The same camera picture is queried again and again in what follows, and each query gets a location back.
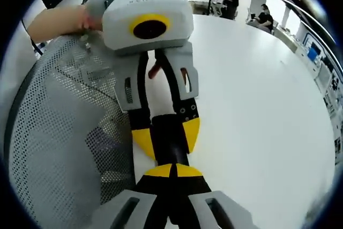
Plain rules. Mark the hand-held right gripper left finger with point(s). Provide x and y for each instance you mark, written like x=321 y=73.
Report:
x=139 y=205

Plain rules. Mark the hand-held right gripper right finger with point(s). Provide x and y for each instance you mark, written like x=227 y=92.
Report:
x=203 y=207

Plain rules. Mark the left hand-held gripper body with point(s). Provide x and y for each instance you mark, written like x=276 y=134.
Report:
x=144 y=6

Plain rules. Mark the black remote control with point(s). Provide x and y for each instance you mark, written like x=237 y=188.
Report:
x=170 y=140

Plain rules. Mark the person's left hand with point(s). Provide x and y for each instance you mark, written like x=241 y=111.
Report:
x=92 y=22

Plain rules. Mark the grey mesh office chair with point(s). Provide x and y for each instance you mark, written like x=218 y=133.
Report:
x=61 y=132

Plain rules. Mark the blue box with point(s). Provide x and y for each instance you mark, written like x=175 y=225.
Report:
x=313 y=53

